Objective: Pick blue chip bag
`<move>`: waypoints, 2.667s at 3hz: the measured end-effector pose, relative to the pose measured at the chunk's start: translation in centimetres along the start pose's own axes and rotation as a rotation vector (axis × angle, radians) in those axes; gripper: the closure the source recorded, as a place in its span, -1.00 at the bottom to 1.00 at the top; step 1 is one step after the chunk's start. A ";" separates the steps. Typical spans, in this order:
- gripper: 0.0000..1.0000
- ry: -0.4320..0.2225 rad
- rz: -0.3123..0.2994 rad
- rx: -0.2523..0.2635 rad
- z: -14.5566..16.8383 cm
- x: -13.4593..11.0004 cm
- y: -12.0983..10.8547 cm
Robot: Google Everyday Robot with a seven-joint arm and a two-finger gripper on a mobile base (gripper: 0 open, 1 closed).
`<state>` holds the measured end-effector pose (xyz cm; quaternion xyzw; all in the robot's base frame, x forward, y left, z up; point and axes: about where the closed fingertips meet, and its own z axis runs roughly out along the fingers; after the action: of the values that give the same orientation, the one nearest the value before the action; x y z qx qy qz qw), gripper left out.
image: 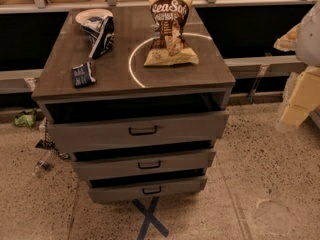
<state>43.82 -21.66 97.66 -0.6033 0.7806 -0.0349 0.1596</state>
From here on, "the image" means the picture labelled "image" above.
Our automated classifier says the middle grey drawer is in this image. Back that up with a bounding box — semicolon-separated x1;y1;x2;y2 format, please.
73;148;216;180

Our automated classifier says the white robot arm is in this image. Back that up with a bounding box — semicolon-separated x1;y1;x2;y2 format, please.
274;1;320;130

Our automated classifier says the brown sea salt chip bag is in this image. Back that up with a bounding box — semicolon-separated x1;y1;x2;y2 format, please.
144;0;199;66

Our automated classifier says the grey drawer cabinet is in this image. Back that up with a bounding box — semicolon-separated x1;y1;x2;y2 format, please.
32;7;235;189

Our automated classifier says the top grey drawer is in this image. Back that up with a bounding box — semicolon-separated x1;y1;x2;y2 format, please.
48;111;228;153

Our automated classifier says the small blue snack packet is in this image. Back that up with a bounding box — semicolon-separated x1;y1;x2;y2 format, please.
71;62;96;88

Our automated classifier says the blue tape cross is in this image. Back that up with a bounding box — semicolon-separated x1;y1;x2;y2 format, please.
132;197;169;240

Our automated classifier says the bottom grey drawer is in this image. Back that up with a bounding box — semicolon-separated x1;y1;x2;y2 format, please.
88;176;207;204

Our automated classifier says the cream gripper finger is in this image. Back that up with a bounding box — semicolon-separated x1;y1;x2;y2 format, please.
273;24;299;52

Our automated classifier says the blue chip bag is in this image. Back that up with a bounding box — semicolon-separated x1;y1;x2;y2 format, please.
83;16;114;59

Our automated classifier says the plastic bottle on floor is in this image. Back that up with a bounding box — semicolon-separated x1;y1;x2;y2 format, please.
32;160;52;177

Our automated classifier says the green crumpled wrapper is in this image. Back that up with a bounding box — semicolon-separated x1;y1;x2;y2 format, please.
13;109;37;128

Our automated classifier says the grey drawer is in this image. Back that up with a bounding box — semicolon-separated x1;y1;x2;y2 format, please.
48;111;228;153
88;176;207;204
73;148;216;180

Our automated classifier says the white bowl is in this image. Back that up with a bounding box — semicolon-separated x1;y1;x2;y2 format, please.
75;9;113;25

